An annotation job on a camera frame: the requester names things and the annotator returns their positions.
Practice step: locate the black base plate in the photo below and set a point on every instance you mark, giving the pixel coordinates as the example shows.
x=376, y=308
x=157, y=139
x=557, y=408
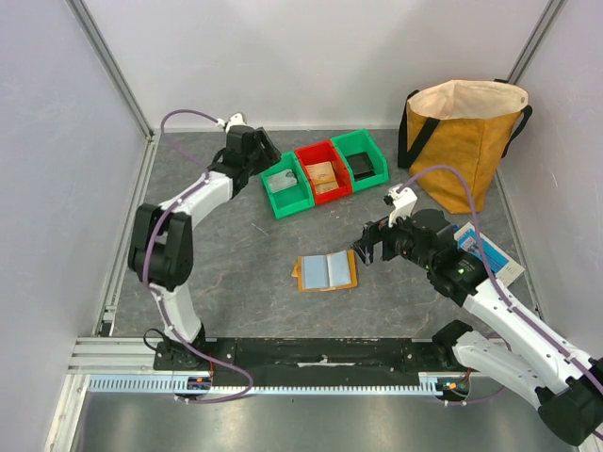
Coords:
x=330, y=362

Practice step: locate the right green plastic bin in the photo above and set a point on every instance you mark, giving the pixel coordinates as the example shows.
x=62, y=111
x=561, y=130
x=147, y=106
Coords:
x=357, y=142

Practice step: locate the slotted cable duct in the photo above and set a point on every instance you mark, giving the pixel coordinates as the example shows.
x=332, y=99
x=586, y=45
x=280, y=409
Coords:
x=188, y=386

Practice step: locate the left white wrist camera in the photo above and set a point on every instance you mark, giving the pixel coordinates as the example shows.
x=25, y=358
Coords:
x=237, y=119

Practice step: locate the black wallet in bin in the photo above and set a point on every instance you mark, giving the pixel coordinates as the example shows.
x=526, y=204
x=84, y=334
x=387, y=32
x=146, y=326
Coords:
x=361, y=166

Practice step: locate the brown cards in red bin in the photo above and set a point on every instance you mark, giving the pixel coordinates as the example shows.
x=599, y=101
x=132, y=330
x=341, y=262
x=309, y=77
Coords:
x=322, y=177

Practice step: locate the mustard tote bag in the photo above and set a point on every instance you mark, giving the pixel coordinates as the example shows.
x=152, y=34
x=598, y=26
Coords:
x=468, y=125

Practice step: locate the blue razor package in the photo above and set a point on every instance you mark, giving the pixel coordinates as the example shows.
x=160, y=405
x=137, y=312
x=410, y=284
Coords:
x=505, y=268

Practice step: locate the red plastic bin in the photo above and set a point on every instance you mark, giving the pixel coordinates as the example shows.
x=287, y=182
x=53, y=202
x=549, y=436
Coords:
x=321, y=152

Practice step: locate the left green plastic bin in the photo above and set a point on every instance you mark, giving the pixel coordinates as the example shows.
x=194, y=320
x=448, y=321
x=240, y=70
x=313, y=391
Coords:
x=295, y=199

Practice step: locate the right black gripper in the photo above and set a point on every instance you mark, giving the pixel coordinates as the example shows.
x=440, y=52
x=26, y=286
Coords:
x=377, y=240

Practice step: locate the orange leather card holder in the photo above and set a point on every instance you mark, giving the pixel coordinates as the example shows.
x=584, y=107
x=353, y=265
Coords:
x=325, y=273

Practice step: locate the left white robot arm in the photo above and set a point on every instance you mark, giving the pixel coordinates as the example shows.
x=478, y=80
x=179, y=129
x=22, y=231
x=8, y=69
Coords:
x=161, y=247

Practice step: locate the green plastic bin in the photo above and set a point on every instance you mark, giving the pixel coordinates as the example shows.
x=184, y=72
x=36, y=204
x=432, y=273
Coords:
x=357, y=142
x=295, y=199

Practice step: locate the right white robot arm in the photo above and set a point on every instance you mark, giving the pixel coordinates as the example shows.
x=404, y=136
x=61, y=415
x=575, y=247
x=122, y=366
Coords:
x=562, y=382

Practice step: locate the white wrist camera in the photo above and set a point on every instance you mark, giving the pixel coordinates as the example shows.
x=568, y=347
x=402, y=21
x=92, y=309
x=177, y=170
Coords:
x=237, y=119
x=402, y=201

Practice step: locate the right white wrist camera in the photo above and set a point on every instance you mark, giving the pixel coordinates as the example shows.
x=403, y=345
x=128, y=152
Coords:
x=402, y=201

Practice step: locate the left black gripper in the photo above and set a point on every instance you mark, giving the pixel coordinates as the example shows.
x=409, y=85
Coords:
x=268, y=155

